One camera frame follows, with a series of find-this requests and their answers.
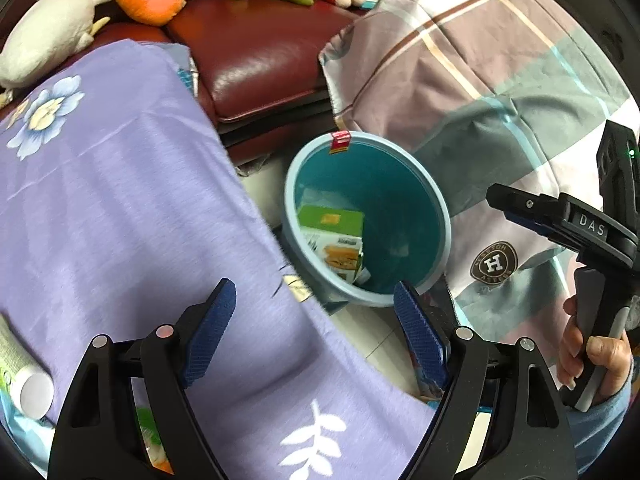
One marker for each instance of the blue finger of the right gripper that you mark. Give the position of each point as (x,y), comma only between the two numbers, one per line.
(541,214)

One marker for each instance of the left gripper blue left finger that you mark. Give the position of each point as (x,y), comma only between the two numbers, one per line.
(201,329)

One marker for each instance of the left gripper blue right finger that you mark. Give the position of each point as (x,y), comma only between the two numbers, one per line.
(427,342)

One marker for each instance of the green food box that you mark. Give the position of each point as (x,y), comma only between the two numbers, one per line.
(333,229)

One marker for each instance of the blue plastic trash bin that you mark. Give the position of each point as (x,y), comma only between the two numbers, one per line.
(406,230)

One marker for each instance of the person's right hand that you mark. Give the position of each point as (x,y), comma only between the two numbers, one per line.
(613,354)

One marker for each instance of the plaid pink grey blanket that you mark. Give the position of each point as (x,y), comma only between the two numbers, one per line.
(484,92)

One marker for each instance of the purple floral cloth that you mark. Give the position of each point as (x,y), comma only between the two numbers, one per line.
(119,209)

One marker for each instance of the green white tube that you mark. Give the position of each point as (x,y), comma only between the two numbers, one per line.
(28,385)

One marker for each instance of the red sticker on bin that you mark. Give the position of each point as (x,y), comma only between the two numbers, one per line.
(340,141)

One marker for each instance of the dark red leather sofa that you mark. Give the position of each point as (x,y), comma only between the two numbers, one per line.
(259,78)

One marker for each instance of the white duck plush toy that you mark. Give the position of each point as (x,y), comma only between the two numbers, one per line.
(48,33)

